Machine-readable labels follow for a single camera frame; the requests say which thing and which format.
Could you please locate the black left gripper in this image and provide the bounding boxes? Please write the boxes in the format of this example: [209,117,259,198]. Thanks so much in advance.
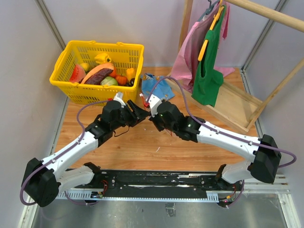
[112,100,148,130]

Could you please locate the purple sweet potato toy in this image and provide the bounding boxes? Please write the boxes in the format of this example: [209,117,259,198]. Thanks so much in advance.
[85,68,113,85]

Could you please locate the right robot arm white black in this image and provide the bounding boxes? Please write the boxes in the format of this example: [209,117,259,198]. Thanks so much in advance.
[150,100,282,190]

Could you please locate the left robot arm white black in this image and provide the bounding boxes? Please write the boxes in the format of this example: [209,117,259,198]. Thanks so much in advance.
[19,99,151,207]

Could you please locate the blue patterned cloth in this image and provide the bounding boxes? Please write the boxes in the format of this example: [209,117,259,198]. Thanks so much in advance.
[141,74,175,100]

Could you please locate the small orange pumpkin toy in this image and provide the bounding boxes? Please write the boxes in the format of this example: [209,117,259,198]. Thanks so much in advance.
[115,75,128,86]

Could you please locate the orange bell pepper toy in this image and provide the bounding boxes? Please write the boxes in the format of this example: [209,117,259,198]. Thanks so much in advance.
[126,68,136,82]

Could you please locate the green cabbage toy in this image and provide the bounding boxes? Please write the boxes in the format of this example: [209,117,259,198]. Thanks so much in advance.
[100,76,118,86]

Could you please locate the orange fruit toy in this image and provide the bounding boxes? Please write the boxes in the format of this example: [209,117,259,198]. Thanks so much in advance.
[109,67,117,78]

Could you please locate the green shirt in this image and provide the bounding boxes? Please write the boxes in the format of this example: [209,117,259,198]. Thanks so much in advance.
[192,7,226,107]

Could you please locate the papaya slice toy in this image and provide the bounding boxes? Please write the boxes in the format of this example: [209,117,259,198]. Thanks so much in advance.
[81,63,114,84]

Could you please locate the yellow plastic basket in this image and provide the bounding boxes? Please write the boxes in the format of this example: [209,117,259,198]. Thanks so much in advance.
[49,40,144,104]

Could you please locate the wooden clothes rack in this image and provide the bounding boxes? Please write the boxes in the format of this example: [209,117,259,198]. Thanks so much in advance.
[167,0,304,134]

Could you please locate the yellow bell pepper toy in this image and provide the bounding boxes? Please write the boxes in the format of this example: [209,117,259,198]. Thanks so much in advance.
[94,52,112,64]

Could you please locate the yellow lemon toy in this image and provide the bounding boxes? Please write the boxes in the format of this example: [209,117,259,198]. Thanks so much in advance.
[80,62,90,72]

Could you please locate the watermelon slice toy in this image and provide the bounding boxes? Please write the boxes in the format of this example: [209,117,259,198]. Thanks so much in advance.
[69,64,86,83]

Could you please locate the yellow hanger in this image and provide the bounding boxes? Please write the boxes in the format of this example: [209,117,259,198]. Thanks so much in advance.
[198,6,225,62]

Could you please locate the grey hanger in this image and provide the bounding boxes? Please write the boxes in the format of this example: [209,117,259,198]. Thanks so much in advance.
[197,0,220,22]

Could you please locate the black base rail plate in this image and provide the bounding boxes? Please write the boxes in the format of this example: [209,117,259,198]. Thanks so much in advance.
[64,168,245,200]

